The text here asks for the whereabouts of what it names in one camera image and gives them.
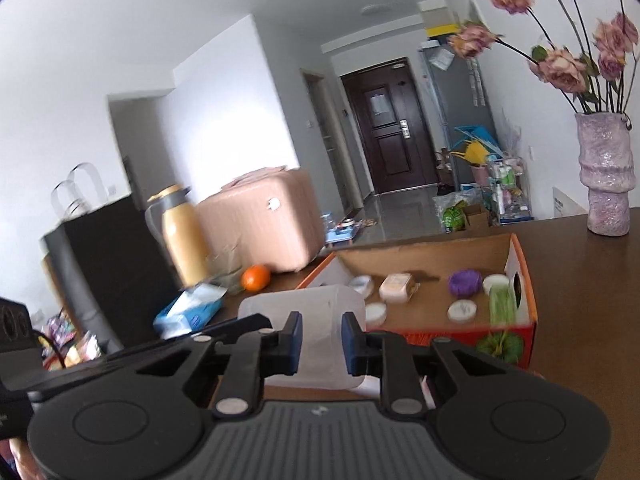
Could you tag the orange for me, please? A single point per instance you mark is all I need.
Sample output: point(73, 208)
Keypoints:
point(256, 278)

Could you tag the pink artificial flowers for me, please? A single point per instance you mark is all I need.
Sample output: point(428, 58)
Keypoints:
point(562, 67)

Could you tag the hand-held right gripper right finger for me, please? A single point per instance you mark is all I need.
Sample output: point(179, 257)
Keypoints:
point(352, 344)

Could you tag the white board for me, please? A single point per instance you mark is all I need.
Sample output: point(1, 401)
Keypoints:
point(567, 204)

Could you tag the green translucent cup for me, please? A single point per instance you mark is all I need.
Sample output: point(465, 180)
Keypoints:
point(502, 306)

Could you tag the yellow box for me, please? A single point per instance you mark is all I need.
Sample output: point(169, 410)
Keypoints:
point(442, 30)

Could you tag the cardboard box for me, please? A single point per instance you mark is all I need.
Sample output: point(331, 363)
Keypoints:
point(440, 332)

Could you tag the grey refrigerator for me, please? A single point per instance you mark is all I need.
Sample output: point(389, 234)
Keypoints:
point(462, 100)

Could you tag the translucent plastic jar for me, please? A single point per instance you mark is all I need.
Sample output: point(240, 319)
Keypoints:
point(320, 310)

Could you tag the purple vase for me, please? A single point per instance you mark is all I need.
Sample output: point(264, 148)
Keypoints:
point(602, 175)

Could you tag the clear glass jar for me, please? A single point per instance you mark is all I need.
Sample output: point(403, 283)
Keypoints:
point(227, 270)

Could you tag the blue tissue pack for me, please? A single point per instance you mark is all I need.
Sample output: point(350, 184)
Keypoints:
point(190, 311)

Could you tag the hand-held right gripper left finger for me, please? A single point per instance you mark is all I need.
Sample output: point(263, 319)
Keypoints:
point(295, 342)

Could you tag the green plastic bag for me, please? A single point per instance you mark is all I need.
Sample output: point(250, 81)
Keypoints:
point(452, 217)

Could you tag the translucent tape roll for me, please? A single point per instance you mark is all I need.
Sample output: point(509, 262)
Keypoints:
point(361, 285)

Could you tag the white plastic cap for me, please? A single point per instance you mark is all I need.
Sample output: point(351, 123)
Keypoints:
point(461, 310)
point(495, 282)
point(376, 313)

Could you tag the yellow thermos jug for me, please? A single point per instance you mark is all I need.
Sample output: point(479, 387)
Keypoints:
point(182, 237)

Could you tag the small brown carton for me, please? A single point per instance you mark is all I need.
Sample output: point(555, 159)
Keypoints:
point(476, 219)

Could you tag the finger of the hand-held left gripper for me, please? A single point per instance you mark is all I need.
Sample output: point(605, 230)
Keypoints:
point(150, 350)

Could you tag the dark brown door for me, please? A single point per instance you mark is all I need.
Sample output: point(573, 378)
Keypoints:
point(390, 130)

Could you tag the metal storage trolley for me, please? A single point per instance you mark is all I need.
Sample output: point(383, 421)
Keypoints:
point(510, 190)

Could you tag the pink suitcase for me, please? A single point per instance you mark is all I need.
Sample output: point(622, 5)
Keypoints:
point(260, 220)

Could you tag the purple plastic cap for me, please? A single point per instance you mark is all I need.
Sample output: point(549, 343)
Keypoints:
point(465, 283)

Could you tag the blue pet water fountain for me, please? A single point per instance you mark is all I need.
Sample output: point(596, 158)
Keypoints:
point(344, 233)

